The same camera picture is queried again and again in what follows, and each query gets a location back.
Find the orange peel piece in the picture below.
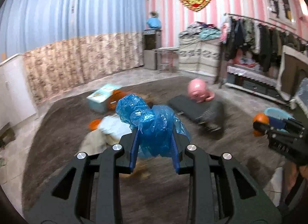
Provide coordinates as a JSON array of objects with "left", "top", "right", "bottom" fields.
[{"left": 253, "top": 113, "right": 270, "bottom": 137}]

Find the blue plastic bag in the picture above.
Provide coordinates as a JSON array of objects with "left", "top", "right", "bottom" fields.
[{"left": 116, "top": 94, "right": 191, "bottom": 158}]

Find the dried brown leaf trash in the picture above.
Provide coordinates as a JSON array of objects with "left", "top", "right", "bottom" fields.
[{"left": 120, "top": 160, "right": 150, "bottom": 180}]

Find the white paper trash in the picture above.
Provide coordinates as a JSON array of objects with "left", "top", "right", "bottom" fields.
[{"left": 77, "top": 114, "right": 131, "bottom": 156}]

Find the light blue laundry basket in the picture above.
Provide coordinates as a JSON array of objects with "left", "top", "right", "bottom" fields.
[{"left": 264, "top": 108, "right": 294, "bottom": 132}]

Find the blue patterned table cloth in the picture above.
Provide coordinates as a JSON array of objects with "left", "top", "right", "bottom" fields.
[{"left": 290, "top": 78, "right": 308, "bottom": 116}]

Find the low tv cabinet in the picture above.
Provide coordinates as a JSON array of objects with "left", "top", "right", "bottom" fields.
[{"left": 225, "top": 65, "right": 291, "bottom": 105}]

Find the folding table leaning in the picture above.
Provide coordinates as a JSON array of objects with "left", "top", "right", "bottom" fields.
[{"left": 276, "top": 45, "right": 307, "bottom": 101}]

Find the small orange peel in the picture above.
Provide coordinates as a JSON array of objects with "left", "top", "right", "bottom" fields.
[{"left": 88, "top": 119, "right": 102, "bottom": 131}]

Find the black notebook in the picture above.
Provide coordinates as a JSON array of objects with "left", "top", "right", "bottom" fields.
[{"left": 168, "top": 95, "right": 226, "bottom": 132}]

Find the brown shaggy rug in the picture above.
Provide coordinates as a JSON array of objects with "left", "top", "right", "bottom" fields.
[{"left": 21, "top": 76, "right": 286, "bottom": 224}]

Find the clothes rack with clothes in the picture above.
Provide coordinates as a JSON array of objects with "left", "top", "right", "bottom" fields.
[{"left": 218, "top": 13, "right": 307, "bottom": 86}]

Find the pink pig mug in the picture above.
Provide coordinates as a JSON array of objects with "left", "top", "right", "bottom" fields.
[{"left": 187, "top": 78, "right": 215, "bottom": 103}]

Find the teal cardboard box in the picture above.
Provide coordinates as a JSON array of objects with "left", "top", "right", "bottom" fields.
[{"left": 87, "top": 83, "right": 122, "bottom": 114}]

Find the orange snack bag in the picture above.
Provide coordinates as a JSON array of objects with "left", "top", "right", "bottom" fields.
[{"left": 108, "top": 89, "right": 128, "bottom": 111}]

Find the cabinet with patterned cover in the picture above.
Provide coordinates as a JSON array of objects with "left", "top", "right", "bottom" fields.
[{"left": 177, "top": 35, "right": 220, "bottom": 78}]

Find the framed wedding picture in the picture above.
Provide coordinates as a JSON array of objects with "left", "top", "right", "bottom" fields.
[{"left": 267, "top": 0, "right": 295, "bottom": 29}]

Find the white cabinet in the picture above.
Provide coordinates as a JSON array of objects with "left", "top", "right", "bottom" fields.
[{"left": 1, "top": 54, "right": 37, "bottom": 127}]

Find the pile of clothes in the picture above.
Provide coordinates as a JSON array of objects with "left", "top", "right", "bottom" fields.
[{"left": 178, "top": 21, "right": 221, "bottom": 41}]

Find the small metal stool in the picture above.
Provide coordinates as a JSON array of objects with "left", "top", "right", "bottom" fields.
[{"left": 155, "top": 47, "right": 179, "bottom": 73}]

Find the water dispenser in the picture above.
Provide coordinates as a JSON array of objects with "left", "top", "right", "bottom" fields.
[{"left": 144, "top": 29, "right": 161, "bottom": 70}]

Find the blue covered water bottle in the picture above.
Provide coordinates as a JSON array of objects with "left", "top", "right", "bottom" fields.
[{"left": 146, "top": 11, "right": 161, "bottom": 30}]

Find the blue floral curtain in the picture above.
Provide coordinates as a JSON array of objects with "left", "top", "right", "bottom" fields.
[{"left": 1, "top": 0, "right": 146, "bottom": 104}]

